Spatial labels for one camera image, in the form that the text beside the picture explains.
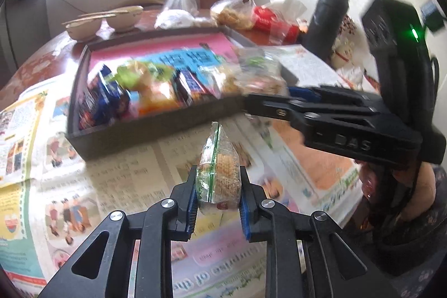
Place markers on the pink blue Chinese book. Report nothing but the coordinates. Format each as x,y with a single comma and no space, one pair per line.
179,52

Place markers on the chopsticks on bowl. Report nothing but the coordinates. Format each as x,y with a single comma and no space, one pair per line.
92,17
108,11

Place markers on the right beige bowl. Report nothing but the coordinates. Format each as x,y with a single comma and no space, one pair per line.
124,19

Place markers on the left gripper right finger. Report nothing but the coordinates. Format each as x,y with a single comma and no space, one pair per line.
307,256

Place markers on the chopsticks on right bowl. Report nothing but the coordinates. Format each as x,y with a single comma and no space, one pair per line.
108,11

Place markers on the green pastry snack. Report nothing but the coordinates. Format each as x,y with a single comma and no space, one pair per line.
135,76

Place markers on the red package with tissue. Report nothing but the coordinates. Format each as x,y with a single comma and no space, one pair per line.
281,20

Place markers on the clear red candy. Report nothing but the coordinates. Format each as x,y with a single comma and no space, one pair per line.
256,72

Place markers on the beige bowl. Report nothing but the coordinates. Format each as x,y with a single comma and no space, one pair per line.
83,31
124,19

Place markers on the orange cracker pack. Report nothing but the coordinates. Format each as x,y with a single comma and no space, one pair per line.
157,97

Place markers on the black thermos bottle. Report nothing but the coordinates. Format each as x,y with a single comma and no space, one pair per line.
324,27

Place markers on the colourful student newspaper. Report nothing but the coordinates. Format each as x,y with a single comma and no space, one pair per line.
51,199

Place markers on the Snickers bar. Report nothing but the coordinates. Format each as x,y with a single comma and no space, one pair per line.
189,89

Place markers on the left beige bowl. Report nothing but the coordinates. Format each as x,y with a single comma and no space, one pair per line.
83,31

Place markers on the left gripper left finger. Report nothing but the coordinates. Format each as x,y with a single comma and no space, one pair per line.
101,265

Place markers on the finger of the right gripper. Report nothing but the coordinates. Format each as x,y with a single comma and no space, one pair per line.
328,94
277,107

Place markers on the dark cardboard box tray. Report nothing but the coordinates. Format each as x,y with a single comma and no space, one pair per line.
134,129

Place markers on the clear cookie pack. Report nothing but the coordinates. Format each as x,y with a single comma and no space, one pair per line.
218,180

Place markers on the clear knotted plastic bag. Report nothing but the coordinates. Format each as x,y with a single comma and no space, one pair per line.
181,14

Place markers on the white cat figurine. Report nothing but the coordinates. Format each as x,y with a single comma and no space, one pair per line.
342,53

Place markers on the chopsticks on left bowl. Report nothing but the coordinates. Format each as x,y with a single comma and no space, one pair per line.
92,17

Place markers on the plastic bag of fried snacks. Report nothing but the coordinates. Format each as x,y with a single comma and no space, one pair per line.
236,14

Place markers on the blue Oreo pack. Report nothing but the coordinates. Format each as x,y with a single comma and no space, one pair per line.
103,101

